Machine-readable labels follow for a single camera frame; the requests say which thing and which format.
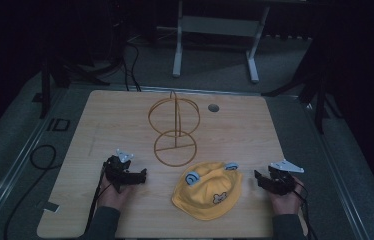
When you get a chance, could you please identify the person's left hand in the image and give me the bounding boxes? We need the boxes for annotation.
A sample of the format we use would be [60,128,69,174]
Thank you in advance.
[97,173,137,212]

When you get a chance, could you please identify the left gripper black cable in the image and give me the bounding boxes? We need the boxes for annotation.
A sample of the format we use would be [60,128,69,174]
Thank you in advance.
[85,165,107,234]

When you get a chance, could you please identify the person's right hand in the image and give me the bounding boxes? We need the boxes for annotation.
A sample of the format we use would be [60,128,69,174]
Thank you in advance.
[267,176,305,216]

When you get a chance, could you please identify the black cables on floor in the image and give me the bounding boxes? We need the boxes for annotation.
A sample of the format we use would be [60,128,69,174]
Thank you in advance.
[120,39,143,93]

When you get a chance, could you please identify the golden wire hat stand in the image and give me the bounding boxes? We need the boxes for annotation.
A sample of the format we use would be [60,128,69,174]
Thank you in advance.
[147,90,202,168]

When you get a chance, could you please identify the black tripod stand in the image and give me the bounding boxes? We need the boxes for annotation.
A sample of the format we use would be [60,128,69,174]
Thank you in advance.
[261,43,344,136]
[38,54,124,120]

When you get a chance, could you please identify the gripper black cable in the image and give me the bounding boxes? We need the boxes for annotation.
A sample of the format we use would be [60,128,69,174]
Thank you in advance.
[85,165,107,234]
[292,180,319,240]

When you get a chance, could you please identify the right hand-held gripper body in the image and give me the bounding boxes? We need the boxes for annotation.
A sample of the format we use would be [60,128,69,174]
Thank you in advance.
[264,159,305,197]

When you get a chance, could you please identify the black floor cable loop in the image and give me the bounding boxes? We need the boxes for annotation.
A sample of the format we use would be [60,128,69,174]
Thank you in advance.
[2,143,58,240]

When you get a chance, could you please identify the white desk frame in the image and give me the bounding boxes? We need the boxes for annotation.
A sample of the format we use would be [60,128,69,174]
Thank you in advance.
[171,0,272,84]

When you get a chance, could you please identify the yellow hat with blue ears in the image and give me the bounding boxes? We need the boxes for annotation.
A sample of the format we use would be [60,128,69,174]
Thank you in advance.
[171,161,244,222]

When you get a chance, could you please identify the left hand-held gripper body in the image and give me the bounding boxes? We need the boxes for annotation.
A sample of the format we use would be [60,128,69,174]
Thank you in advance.
[102,148,140,193]

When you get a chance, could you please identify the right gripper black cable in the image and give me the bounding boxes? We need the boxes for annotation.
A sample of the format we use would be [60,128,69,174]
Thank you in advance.
[292,180,319,240]

